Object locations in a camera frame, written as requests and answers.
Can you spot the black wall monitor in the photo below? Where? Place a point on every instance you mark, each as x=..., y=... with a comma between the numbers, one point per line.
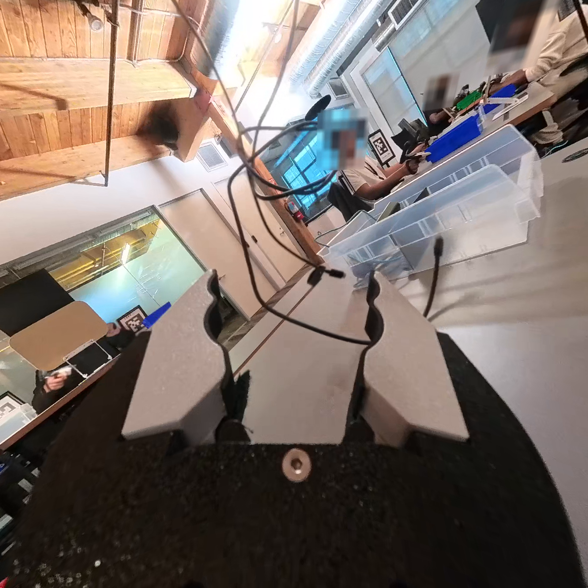
x=32, y=303

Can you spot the paned window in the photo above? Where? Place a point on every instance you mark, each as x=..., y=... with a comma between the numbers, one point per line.
x=298, y=174

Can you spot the fiducial marker sign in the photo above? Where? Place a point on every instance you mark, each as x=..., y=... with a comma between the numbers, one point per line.
x=382, y=147
x=9, y=404
x=132, y=320

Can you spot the ceiling spotlight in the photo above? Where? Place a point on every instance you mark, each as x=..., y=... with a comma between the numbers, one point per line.
x=95, y=22

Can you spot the black metal rod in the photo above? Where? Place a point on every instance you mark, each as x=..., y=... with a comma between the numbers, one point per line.
x=110, y=92

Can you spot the silver ventilation duct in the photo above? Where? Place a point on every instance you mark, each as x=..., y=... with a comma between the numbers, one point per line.
x=330, y=50

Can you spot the clear plastic bin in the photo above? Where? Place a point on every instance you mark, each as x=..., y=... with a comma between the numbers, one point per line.
x=500, y=147
x=459, y=216

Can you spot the black oval fixture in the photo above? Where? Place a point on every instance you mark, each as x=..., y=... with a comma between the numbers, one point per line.
x=318, y=107

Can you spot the wooden post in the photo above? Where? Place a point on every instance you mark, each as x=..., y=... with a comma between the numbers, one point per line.
x=303, y=239

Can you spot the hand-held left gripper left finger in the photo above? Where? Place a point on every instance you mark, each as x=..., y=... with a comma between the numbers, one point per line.
x=179, y=367

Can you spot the wall vent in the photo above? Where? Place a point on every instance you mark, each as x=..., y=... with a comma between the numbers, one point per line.
x=211, y=157

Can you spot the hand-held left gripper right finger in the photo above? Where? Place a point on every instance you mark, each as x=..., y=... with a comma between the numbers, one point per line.
x=413, y=376

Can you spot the small blue bin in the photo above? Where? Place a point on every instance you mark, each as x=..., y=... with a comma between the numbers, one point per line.
x=158, y=314

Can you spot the beige door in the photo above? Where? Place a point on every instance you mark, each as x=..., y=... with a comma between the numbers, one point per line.
x=202, y=239
x=275, y=257

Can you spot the fire extinguisher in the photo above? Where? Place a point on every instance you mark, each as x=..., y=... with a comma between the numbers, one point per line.
x=297, y=210

